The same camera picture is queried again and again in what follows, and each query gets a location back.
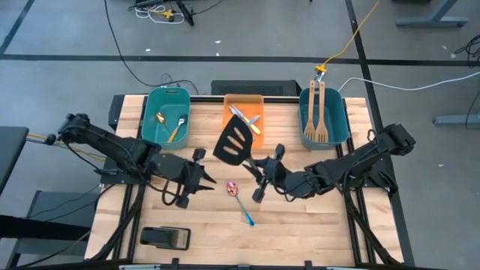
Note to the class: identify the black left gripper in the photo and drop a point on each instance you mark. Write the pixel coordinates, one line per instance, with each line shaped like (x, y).
(172, 168)

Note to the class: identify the grey desk foot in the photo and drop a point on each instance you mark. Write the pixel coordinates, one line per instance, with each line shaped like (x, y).
(431, 21)
(457, 120)

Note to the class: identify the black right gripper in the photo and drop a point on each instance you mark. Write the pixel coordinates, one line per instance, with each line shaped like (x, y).
(275, 176)

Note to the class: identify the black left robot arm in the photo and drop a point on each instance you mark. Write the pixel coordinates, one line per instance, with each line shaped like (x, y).
(105, 144)

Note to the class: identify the silver table knife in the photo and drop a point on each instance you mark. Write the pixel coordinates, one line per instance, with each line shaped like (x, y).
(238, 111)
(254, 120)

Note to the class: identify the dark low bench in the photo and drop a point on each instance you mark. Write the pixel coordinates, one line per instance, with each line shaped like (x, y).
(56, 202)

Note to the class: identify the green plastic bin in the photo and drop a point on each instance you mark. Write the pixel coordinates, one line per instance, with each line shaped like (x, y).
(168, 112)

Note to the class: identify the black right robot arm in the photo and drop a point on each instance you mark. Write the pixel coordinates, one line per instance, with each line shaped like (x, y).
(356, 161)

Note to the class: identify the blue-grey plastic bin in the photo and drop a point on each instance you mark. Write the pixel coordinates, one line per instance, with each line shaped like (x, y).
(337, 112)

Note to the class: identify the small brown food item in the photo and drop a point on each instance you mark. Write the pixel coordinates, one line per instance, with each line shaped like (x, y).
(161, 117)

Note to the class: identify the black table camera box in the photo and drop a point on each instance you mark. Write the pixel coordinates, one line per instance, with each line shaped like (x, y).
(161, 238)

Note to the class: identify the wooden slotted spatula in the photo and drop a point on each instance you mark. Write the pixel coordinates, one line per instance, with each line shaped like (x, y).
(309, 131)
(321, 133)

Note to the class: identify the black side table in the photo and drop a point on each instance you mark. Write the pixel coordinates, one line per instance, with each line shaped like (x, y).
(11, 157)

